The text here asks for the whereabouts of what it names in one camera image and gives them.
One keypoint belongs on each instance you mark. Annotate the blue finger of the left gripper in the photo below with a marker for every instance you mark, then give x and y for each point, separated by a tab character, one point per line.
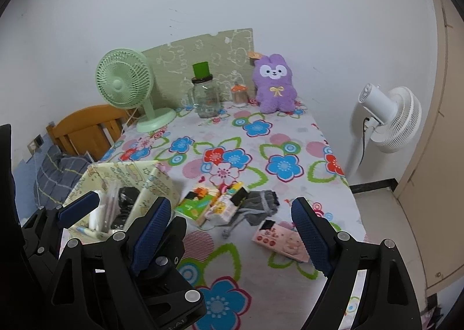
79	208
168	253

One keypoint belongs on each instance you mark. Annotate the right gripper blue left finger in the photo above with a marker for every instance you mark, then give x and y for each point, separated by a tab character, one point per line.
154	225

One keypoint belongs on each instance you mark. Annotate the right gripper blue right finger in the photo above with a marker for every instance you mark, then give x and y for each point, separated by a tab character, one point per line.
306	222

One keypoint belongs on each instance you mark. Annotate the pink wet wipes pack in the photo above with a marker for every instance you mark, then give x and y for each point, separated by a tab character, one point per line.
281	240

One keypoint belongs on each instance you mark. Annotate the black plastic bag roll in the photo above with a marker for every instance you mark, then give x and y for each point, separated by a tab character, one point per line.
127	197

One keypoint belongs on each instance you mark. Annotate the clear plastic zip bags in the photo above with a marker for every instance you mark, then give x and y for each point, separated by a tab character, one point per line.
109	206

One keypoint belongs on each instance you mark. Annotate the yellow cartoon fabric storage box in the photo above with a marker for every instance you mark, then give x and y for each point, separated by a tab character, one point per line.
149	177

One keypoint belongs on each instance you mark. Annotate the green orange tissue pack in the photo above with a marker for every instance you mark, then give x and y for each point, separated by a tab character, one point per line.
197	202

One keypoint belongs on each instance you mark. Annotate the grey drawstring pouch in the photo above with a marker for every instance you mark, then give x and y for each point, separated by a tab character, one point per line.
255	208

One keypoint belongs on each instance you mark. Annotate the yellow white tissue pack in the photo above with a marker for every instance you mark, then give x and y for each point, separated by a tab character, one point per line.
226	206

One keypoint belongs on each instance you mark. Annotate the grey plaid pillow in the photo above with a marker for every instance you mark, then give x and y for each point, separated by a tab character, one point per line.
57	176

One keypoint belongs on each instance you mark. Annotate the floral tablecloth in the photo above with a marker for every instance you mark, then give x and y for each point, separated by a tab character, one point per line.
234	178

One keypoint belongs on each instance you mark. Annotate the beige door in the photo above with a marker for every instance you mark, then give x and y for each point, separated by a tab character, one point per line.
431	189

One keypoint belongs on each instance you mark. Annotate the white standing fan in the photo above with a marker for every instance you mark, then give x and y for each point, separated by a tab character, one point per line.
393	121

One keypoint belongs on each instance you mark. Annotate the glass mason jar mug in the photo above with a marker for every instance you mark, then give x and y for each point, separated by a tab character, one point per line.
204	97

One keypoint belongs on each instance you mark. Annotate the green desk fan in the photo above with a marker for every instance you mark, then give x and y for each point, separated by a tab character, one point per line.
125	80

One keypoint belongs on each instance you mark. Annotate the small orange lid jar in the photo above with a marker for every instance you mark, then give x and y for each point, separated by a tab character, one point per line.
239	95

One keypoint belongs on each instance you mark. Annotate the purple plush bunny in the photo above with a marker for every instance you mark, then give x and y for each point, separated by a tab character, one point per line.
274	85

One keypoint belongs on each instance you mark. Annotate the green patterned board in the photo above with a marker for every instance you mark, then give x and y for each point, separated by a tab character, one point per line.
222	57

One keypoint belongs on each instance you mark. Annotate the green cup on jar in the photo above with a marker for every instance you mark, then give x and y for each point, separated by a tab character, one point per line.
201	70

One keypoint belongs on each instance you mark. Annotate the wall power socket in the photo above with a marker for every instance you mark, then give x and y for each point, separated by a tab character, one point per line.
35	144

